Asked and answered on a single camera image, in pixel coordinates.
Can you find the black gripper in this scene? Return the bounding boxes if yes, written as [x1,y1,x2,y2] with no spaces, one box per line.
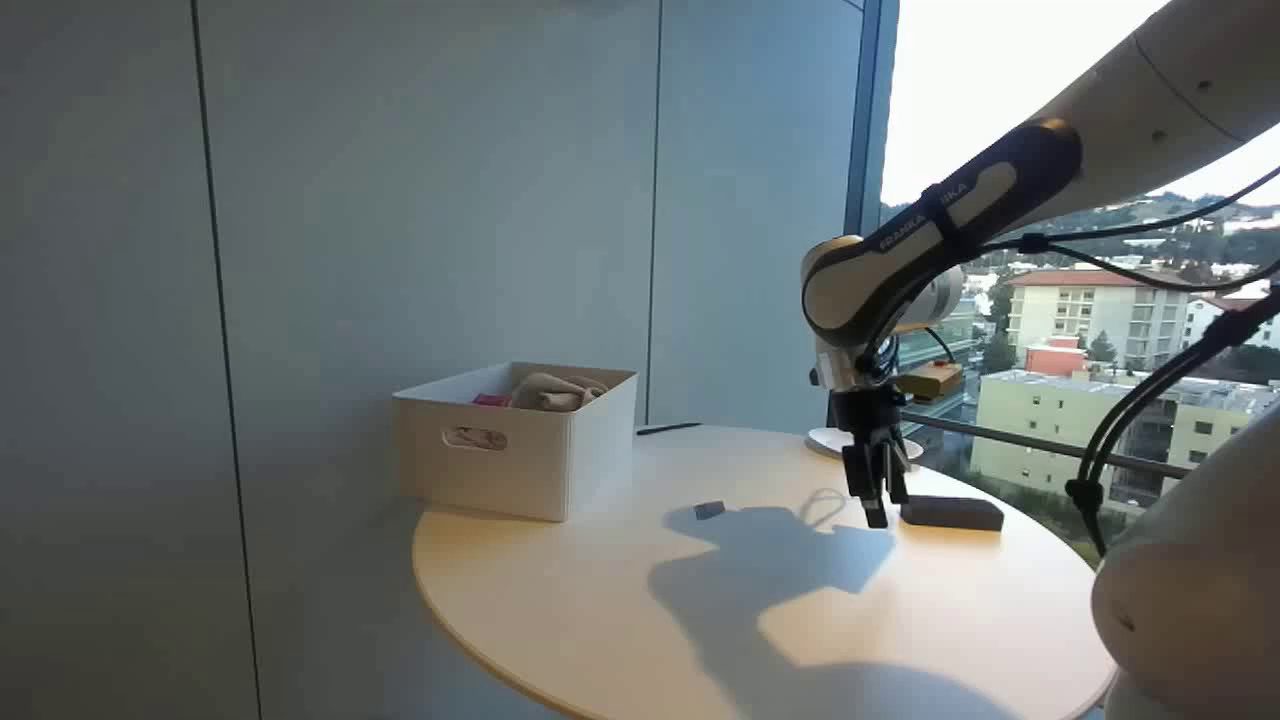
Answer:
[829,375,918,530]

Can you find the white plastic basket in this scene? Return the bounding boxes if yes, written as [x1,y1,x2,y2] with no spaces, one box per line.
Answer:
[388,360,639,522]

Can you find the black rectangular block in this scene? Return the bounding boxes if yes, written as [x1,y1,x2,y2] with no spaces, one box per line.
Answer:
[899,492,1010,535]

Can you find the dark balcony railing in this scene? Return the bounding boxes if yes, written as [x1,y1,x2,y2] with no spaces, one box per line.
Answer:
[895,408,1193,480]

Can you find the cream red-roofed building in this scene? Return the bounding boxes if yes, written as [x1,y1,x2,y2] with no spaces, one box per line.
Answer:
[1004,264,1198,375]

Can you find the yellow black wrist camera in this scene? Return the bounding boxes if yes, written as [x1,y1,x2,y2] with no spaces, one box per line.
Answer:
[891,360,967,405]

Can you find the thick black cable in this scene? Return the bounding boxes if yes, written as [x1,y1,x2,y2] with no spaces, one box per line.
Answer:
[1064,285,1280,558]

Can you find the blue window frame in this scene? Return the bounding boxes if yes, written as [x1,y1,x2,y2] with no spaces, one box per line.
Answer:
[839,0,906,238]

